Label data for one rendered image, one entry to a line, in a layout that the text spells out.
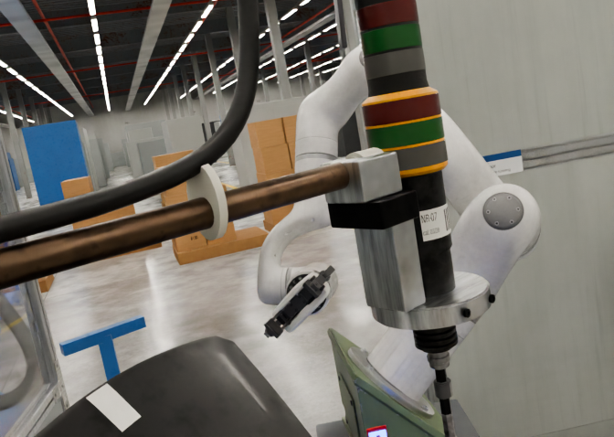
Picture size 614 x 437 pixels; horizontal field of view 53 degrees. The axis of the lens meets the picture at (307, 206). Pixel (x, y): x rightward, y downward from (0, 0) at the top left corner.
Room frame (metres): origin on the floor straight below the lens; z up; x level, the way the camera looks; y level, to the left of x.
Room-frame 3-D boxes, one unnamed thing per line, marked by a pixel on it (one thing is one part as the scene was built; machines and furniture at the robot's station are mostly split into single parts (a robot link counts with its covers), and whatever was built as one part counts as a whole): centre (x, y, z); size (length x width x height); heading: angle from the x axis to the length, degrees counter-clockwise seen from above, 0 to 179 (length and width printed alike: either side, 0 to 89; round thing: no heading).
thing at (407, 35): (0.35, -0.06, 1.61); 0.03 x 0.03 x 0.01
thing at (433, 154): (0.35, -0.06, 1.54); 0.04 x 0.04 x 0.01
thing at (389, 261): (0.34, -0.05, 1.50); 0.09 x 0.07 x 0.10; 129
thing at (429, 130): (0.35, -0.06, 1.56); 0.04 x 0.04 x 0.01
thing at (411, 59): (0.35, -0.06, 1.60); 0.03 x 0.03 x 0.01
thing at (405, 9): (0.35, -0.06, 1.62); 0.03 x 0.03 x 0.01
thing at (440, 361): (0.35, -0.06, 1.43); 0.01 x 0.01 x 0.02
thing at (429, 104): (0.35, -0.06, 1.57); 0.04 x 0.04 x 0.01
